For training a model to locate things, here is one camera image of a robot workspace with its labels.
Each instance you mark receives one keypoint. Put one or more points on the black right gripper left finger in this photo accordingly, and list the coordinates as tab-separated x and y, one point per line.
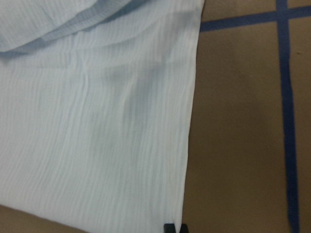
169	228

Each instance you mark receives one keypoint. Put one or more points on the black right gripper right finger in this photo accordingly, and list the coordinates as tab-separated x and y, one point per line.
184	228

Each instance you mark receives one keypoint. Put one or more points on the light blue button shirt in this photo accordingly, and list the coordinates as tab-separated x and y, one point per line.
95	108

